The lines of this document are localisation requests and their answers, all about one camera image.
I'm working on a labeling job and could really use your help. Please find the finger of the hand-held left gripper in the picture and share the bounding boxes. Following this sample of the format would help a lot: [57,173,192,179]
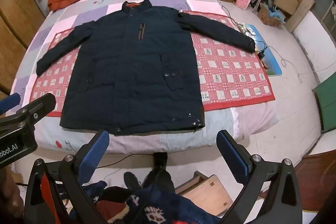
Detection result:
[16,93,57,127]
[0,93,21,114]

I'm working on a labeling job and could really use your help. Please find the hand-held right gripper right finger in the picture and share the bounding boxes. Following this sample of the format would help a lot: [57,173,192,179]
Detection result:
[216,130,302,224]

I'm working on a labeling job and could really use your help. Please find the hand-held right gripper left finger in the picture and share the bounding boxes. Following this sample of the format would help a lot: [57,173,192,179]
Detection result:
[24,130,111,224]

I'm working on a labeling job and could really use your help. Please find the dark navy padded jacket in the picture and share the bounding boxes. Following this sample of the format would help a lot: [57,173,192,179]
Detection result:
[36,0,256,136]

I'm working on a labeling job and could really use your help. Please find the person's left hand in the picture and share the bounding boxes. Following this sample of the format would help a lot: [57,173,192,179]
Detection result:
[0,169,25,218]

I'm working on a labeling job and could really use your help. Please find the person's black left shoe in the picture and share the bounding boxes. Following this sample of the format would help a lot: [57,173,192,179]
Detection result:
[123,172,142,190]

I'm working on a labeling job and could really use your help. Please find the person's black shoe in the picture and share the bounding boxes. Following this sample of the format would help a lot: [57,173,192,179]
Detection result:
[123,172,142,190]
[154,152,168,169]

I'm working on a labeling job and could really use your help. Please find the light wooden stool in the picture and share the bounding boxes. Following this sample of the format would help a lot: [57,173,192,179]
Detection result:
[175,171,234,216]

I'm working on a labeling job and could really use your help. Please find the person's black right shoe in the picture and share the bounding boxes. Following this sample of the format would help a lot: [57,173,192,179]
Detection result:
[154,152,168,169]

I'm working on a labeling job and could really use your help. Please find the person's dark trousers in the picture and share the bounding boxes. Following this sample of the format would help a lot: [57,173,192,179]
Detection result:
[142,168,176,194]

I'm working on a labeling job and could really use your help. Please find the red patterned blanket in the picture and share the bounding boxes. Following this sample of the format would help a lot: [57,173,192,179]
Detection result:
[29,10,276,118]

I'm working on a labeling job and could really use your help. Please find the person's navy patterned fleece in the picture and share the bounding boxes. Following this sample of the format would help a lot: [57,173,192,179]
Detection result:
[84,181,221,224]

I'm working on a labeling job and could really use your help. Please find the wooden wardrobe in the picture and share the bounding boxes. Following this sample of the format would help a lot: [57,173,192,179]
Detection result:
[0,0,46,101]

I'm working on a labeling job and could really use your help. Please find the blue floor mat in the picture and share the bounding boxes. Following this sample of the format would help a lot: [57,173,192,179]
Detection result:
[238,23,282,77]

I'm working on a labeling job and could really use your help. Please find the green box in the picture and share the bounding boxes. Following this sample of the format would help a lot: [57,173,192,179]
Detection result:
[312,77,336,134]

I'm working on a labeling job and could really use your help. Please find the blue plastic toy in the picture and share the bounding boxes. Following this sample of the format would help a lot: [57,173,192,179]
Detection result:
[265,5,285,21]

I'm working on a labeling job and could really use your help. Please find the cardboard box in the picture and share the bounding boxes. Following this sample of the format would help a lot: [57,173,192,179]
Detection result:
[273,0,314,34]

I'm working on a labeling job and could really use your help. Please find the black floor cable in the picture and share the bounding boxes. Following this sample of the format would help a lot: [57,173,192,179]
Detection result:
[97,152,155,169]

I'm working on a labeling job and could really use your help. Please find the white cable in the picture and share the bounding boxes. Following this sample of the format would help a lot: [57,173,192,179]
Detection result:
[270,46,336,80]

